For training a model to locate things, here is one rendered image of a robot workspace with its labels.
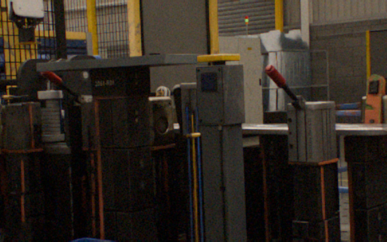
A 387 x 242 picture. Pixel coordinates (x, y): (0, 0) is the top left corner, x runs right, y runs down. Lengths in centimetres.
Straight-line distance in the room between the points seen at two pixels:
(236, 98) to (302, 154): 18
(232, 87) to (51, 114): 65
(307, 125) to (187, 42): 403
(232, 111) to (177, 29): 400
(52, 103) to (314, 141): 73
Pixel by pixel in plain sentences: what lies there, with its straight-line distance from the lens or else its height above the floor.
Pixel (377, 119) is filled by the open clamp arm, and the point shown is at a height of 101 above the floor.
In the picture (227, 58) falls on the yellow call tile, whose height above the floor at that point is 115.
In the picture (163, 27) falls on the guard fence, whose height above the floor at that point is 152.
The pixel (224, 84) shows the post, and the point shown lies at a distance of 133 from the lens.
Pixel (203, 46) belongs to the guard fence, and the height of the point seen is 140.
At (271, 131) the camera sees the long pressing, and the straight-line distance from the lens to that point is 160.
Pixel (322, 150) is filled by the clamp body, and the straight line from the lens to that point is 144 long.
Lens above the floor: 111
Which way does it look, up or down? 3 degrees down
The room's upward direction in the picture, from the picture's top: 2 degrees counter-clockwise
